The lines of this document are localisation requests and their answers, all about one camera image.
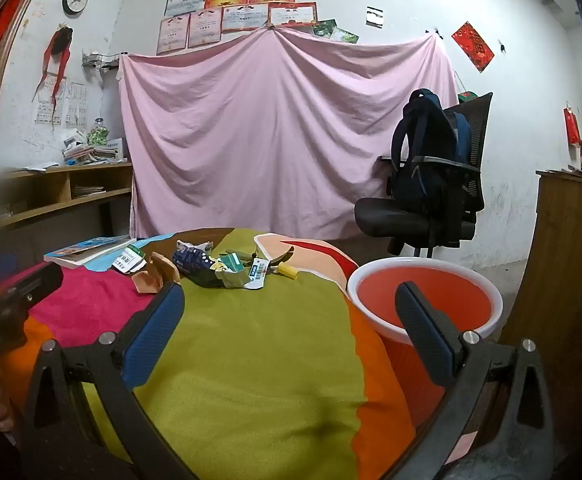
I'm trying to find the red and black hanging ornament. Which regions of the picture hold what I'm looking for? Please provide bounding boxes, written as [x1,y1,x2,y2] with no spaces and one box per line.
[33,25,74,126]

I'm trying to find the glass jar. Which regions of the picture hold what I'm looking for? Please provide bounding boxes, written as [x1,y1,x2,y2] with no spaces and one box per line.
[87,117,109,148]

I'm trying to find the black office chair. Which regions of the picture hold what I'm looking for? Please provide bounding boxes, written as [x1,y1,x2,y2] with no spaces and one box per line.
[355,92,493,258]

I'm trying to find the green and white packet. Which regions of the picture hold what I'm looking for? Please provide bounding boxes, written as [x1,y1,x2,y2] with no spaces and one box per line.
[111,245,146,275]

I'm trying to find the wooden window frame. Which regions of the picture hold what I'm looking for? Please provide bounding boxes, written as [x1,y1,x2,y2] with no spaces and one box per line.
[0,0,54,131]

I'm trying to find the illustrated book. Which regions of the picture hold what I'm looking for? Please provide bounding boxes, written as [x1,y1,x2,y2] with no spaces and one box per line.
[43,236,136,267]

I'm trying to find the wooden shelf desk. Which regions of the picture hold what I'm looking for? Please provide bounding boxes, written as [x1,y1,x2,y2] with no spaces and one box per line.
[0,160,134,233]

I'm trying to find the orange basin with white rim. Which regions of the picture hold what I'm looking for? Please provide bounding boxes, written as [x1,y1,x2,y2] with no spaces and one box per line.
[347,256,503,426]

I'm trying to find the red paper wall decoration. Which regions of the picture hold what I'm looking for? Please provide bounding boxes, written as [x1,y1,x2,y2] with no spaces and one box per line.
[451,21,495,73]

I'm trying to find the pink hanging sheet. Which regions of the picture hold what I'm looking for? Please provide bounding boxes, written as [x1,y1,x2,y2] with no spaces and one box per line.
[119,27,459,241]

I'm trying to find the group of framed certificates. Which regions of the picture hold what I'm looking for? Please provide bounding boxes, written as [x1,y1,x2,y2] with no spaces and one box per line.
[157,0,349,56]

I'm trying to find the wall calendar sheets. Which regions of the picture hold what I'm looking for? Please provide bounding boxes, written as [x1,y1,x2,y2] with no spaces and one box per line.
[34,80,89,128]

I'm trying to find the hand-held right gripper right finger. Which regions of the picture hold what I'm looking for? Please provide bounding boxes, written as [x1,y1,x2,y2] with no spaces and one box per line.
[386,281,554,480]

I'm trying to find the dark blue dotted wrapper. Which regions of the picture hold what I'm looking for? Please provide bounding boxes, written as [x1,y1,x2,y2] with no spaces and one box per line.
[172,247,222,288]

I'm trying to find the small grey wrapper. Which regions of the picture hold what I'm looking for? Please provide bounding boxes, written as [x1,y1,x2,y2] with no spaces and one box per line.
[176,240,214,256]

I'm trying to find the green card packet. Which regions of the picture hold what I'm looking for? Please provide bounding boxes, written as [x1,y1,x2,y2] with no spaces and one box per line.
[218,253,246,273]

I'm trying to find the person's left hand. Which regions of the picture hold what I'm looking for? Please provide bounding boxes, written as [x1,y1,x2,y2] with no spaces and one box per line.
[0,394,18,433]

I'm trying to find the multicoloured blanket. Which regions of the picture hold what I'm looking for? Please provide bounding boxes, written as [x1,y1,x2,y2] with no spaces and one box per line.
[0,227,416,480]

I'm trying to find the wooden cabinet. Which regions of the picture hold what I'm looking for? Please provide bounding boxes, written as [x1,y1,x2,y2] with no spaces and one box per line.
[501,170,582,361]

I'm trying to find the dark blue backpack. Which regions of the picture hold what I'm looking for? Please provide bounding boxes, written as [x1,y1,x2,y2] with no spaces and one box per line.
[388,88,473,256]

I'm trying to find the metal wire wall rack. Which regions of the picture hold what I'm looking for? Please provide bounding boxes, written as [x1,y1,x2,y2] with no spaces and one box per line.
[82,50,122,81]

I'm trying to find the blue and white label wrapper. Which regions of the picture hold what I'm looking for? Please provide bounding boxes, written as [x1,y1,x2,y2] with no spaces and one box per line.
[243,257,272,292]

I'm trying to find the red hanging envelope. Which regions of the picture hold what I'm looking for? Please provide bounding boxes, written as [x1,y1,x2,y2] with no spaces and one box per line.
[564,105,582,146]

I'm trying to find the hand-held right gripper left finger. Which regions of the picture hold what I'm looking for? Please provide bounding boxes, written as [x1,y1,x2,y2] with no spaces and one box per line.
[23,282,196,480]

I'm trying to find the stack of books and papers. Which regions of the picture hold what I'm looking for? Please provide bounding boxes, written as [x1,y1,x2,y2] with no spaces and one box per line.
[62,130,126,166]

